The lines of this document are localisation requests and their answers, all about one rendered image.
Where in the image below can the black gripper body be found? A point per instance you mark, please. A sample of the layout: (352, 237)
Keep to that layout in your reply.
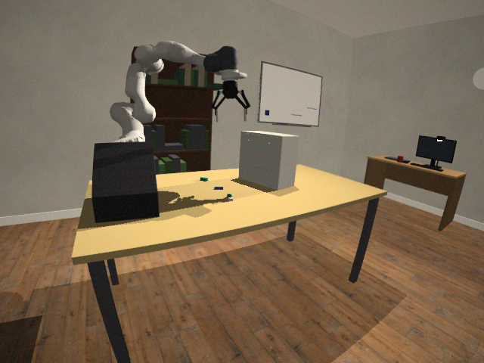
(230, 86)

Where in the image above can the grey drawer front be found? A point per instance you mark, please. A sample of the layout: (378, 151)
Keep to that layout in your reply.
(269, 161)
(270, 144)
(249, 156)
(248, 172)
(267, 178)
(250, 140)

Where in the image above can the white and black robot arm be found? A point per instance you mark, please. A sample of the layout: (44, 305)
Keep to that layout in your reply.
(128, 115)

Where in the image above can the grey chest of drawers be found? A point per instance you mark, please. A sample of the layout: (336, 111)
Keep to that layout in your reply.
(288, 159)

